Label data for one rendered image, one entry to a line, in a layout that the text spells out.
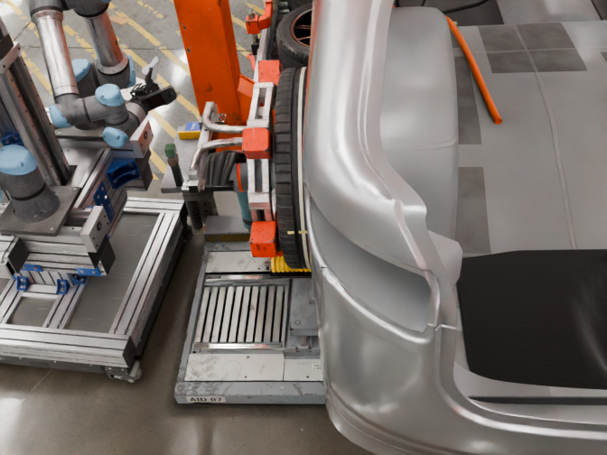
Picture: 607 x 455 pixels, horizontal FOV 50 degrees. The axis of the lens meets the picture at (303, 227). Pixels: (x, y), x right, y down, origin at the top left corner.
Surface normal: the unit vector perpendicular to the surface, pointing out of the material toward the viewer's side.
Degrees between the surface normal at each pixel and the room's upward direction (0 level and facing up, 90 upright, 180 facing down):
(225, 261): 0
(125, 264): 0
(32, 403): 0
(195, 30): 90
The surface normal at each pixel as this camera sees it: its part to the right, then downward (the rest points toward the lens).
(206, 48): -0.04, 0.72
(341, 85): -0.44, -0.55
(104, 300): -0.07, -0.69
